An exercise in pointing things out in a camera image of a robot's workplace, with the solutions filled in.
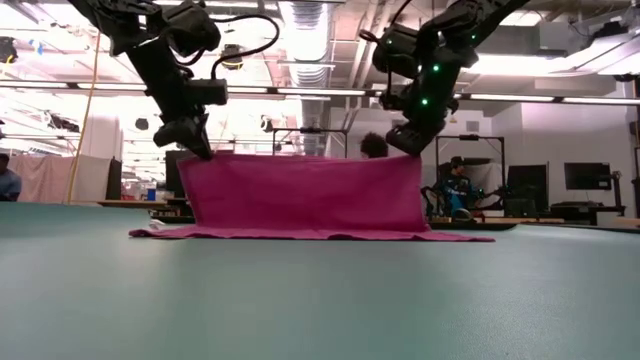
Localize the black wall monitor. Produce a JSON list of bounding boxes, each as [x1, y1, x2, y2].
[[564, 162, 612, 192]]

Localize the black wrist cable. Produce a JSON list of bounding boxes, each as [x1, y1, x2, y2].
[[174, 13, 281, 81], [358, 0, 416, 101]]

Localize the ribbed silver ceiling duct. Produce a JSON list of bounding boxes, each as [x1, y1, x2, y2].
[[278, 0, 335, 156]]

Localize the black partition panels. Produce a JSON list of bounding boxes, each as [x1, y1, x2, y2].
[[164, 149, 196, 201]]

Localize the black standing monitor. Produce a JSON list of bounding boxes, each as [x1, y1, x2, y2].
[[504, 163, 550, 217]]

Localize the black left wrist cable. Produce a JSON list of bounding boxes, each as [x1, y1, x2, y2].
[[174, 13, 281, 81]]

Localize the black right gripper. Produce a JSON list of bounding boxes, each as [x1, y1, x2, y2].
[[385, 49, 464, 157]]

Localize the pink curtain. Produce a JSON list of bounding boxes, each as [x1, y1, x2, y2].
[[9, 154, 114, 204]]

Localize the green table mat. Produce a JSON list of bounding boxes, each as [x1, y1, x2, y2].
[[0, 202, 640, 360]]

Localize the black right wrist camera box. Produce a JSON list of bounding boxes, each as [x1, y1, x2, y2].
[[378, 91, 404, 114]]

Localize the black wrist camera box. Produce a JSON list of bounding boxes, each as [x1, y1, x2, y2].
[[378, 91, 404, 114], [185, 78, 230, 107]]

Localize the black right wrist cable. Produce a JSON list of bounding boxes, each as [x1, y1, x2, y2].
[[358, 0, 416, 101]]

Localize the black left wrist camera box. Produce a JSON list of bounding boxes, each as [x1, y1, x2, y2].
[[185, 78, 230, 107]]

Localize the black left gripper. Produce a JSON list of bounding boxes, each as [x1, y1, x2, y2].
[[149, 79, 214, 161]]

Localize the person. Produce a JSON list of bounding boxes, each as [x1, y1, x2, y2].
[[359, 131, 390, 160], [0, 153, 23, 203], [438, 155, 485, 221]]

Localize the dark desk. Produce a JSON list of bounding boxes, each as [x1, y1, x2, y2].
[[549, 199, 626, 226]]

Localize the pink towel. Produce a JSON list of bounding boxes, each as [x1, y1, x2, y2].
[[128, 151, 496, 244]]

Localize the black frame stand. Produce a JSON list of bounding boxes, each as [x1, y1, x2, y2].
[[434, 134, 506, 217], [272, 128, 350, 157]]

